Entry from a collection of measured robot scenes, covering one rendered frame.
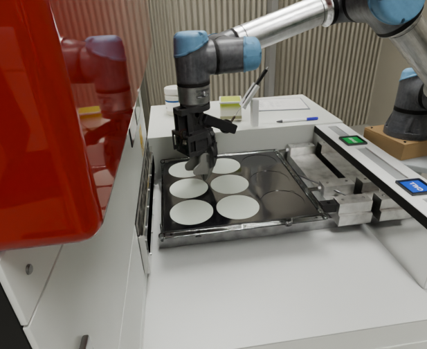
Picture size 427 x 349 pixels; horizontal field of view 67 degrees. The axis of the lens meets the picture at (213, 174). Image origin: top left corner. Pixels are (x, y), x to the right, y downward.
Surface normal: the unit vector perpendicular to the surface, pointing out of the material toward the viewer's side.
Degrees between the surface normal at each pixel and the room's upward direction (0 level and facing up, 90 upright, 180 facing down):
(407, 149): 90
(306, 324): 0
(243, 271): 0
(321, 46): 90
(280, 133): 90
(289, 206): 0
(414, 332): 90
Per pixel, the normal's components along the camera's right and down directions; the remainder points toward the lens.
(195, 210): -0.04, -0.88
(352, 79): 0.29, 0.44
